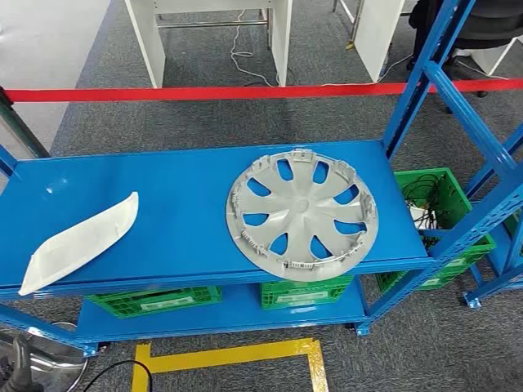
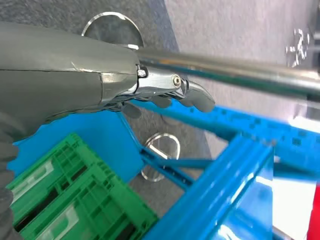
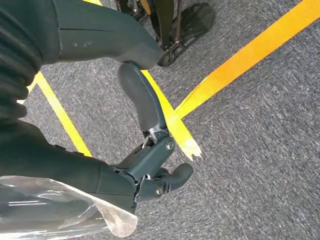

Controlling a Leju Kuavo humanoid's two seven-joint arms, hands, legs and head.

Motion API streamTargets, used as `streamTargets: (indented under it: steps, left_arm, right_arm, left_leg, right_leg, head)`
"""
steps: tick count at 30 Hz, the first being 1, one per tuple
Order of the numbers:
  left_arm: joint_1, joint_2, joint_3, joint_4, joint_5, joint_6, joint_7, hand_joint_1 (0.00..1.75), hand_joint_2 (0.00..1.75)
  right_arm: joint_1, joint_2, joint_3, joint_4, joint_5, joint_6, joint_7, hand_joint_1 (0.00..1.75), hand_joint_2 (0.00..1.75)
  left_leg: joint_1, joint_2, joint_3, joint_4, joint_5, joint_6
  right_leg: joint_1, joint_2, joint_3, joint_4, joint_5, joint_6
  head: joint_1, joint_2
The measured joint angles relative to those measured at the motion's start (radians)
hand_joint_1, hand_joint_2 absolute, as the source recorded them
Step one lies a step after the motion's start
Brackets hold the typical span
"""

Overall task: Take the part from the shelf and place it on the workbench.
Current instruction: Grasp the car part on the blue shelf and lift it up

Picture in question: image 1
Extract tangled black cables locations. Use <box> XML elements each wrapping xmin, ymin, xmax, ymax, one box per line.
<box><xmin>402</xmin><ymin>174</ymin><xmax>444</xmax><ymax>252</ymax></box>

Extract white floor cable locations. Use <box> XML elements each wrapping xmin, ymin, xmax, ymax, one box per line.
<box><xmin>320</xmin><ymin>52</ymin><xmax>414</xmax><ymax>87</ymax></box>
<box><xmin>229</xmin><ymin>7</ymin><xmax>284</xmax><ymax>89</ymax></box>

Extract black office chair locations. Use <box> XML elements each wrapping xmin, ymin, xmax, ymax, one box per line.
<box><xmin>408</xmin><ymin>0</ymin><xmax>523</xmax><ymax>100</ymax></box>

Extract green crate holding cables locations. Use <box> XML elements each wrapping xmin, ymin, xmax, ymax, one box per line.
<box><xmin>393</xmin><ymin>167</ymin><xmax>497</xmax><ymax>274</ymax></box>

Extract white power adapter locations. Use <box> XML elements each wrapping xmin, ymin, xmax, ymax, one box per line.
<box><xmin>408</xmin><ymin>204</ymin><xmax>438</xmax><ymax>231</ymax></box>

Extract black cable loop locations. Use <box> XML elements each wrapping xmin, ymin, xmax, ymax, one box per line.
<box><xmin>82</xmin><ymin>359</ymin><xmax>154</xmax><ymax>392</ymax></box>

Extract green plastic crate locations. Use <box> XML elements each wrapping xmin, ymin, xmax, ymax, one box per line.
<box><xmin>375</xmin><ymin>259</ymin><xmax>483</xmax><ymax>296</ymax></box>
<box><xmin>85</xmin><ymin>285</ymin><xmax>223</xmax><ymax>319</ymax></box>
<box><xmin>261</xmin><ymin>274</ymin><xmax>355</xmax><ymax>296</ymax></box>
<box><xmin>503</xmin><ymin>212</ymin><xmax>523</xmax><ymax>256</ymax></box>
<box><xmin>260</xmin><ymin>283</ymin><xmax>346</xmax><ymax>312</ymax></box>

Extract grey plastic wheel cover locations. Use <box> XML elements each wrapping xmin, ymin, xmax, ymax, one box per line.
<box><xmin>225</xmin><ymin>148</ymin><xmax>380</xmax><ymax>283</ymax></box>

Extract white desk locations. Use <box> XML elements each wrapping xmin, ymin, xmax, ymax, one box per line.
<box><xmin>124</xmin><ymin>0</ymin><xmax>294</xmax><ymax>89</ymax></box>
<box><xmin>332</xmin><ymin>0</ymin><xmax>406</xmax><ymax>84</ymax></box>
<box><xmin>452</xmin><ymin>36</ymin><xmax>518</xmax><ymax>77</ymax></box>

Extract blue metal shelf rack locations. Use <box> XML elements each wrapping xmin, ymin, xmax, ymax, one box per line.
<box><xmin>463</xmin><ymin>122</ymin><xmax>523</xmax><ymax>310</ymax></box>
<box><xmin>0</xmin><ymin>0</ymin><xmax>523</xmax><ymax>359</ymax></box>

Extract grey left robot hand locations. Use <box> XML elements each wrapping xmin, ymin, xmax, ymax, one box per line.
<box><xmin>0</xmin><ymin>334</ymin><xmax>45</xmax><ymax>392</ymax></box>

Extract yellow floor tape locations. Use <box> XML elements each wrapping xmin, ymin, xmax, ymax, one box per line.
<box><xmin>130</xmin><ymin>337</ymin><xmax>330</xmax><ymax>392</ymax></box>

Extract white curved plastic part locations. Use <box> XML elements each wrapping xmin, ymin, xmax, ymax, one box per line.
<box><xmin>18</xmin><ymin>191</ymin><xmax>140</xmax><ymax>297</ymax></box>

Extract red barrier belt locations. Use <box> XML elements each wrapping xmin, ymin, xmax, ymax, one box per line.
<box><xmin>4</xmin><ymin>78</ymin><xmax>523</xmax><ymax>104</ymax></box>

